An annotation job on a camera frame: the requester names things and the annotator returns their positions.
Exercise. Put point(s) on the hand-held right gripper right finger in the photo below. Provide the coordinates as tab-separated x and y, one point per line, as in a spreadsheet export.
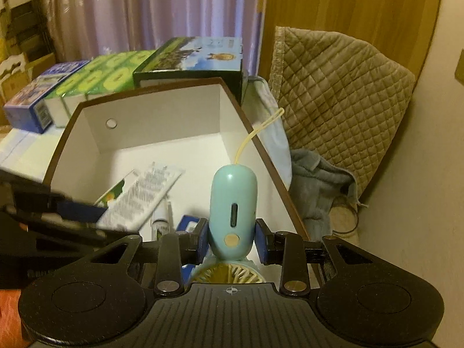
261	243

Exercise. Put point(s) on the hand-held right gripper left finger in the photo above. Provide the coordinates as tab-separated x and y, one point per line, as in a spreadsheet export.
201	241

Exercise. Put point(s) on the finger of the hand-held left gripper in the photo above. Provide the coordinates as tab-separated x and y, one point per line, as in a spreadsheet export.
54	226
81	211

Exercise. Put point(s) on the mint green handheld fan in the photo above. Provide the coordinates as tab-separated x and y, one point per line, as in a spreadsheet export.
232	195

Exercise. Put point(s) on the green and white small box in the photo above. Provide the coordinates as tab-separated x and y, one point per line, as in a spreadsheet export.
145	188

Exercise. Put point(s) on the brown cardboard box white inside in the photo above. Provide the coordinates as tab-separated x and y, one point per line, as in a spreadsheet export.
145	148

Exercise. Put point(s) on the small dark blue box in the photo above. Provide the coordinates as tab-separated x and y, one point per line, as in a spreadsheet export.
188	224

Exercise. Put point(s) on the white tube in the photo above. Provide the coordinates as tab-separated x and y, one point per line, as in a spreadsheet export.
162	221

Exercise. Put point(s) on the pastel striped mat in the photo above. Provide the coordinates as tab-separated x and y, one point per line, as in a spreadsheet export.
25	148

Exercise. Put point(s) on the grey towel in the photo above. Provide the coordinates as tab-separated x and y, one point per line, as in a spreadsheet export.
319	181

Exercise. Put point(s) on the light blue cloth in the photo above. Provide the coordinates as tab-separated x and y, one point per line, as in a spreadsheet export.
270	123

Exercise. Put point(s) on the large blue printed box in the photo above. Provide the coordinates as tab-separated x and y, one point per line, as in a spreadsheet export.
32	98

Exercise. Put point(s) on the green tissue multipack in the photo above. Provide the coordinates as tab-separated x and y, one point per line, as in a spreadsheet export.
105	76

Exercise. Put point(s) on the brown cardboard carton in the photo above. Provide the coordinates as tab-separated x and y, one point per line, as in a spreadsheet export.
25	76

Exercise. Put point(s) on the white cut-out cardboard piece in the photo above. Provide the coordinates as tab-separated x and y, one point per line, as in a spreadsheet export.
12	66

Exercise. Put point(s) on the beige quilted cover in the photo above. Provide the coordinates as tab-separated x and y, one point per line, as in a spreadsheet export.
340	101

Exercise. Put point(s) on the green box with cow print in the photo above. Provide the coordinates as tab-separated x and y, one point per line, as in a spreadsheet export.
195	65

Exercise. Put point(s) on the black folding cart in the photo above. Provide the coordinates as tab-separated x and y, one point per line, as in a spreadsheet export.
25	25

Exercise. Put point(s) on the pale purple curtain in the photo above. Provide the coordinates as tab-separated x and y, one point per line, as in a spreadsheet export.
145	7

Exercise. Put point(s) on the wooden door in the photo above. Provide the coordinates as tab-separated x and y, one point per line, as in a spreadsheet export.
344	3

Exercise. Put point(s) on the beige wall socket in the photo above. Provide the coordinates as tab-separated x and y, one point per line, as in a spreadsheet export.
459	69

